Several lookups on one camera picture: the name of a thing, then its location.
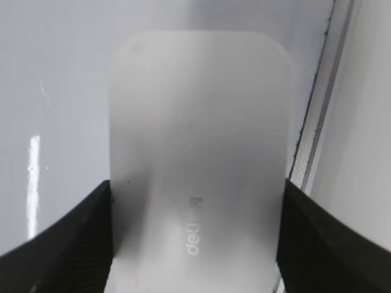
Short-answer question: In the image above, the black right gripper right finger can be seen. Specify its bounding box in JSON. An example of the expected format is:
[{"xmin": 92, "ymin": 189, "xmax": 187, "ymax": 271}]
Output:
[{"xmin": 276, "ymin": 180, "xmax": 390, "ymax": 293}]

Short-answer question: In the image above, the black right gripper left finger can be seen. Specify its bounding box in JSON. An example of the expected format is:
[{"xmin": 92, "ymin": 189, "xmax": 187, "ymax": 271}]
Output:
[{"xmin": 1, "ymin": 180, "xmax": 114, "ymax": 292}]

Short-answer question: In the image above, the white board eraser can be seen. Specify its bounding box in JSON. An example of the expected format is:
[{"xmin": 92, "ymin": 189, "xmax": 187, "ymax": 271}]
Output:
[{"xmin": 109, "ymin": 31, "xmax": 294, "ymax": 292}]

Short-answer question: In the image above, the white board with grey frame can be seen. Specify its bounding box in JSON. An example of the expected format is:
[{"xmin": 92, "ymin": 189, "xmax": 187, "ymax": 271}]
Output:
[{"xmin": 0, "ymin": 0, "xmax": 364, "ymax": 242}]

